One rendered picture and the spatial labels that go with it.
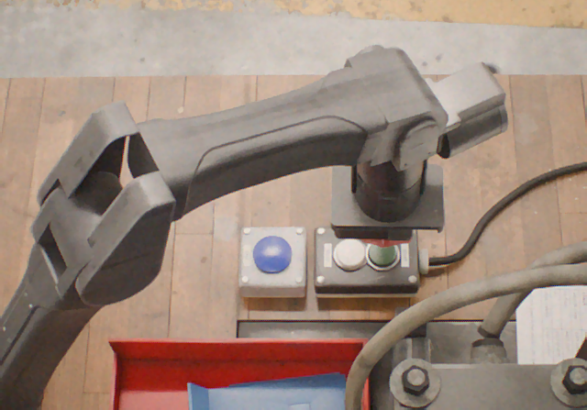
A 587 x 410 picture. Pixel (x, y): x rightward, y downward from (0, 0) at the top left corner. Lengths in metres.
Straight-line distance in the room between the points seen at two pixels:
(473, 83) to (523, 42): 1.51
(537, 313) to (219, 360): 0.32
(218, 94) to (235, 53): 1.13
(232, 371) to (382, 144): 0.36
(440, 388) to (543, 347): 0.67
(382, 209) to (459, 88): 0.13
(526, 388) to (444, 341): 0.66
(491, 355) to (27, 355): 0.50
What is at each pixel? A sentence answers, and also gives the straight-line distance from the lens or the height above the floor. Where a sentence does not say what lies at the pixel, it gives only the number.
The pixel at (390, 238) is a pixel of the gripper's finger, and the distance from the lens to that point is 1.05.
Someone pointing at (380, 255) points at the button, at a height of 0.94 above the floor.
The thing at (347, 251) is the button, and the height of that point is 0.94.
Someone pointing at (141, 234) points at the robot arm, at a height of 1.29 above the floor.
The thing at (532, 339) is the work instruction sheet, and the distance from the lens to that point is 1.18.
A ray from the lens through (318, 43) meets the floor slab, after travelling 2.43.
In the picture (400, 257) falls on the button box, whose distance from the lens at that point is 1.16.
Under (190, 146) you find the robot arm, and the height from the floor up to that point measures 1.30.
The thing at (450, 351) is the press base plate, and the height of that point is 0.90.
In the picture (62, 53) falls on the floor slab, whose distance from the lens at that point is 2.49.
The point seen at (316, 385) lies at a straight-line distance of 1.14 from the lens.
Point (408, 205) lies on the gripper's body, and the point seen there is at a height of 1.09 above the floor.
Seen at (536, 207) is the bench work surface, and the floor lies 0.90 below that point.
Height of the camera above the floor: 1.99
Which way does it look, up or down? 62 degrees down
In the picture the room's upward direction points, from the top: 4 degrees counter-clockwise
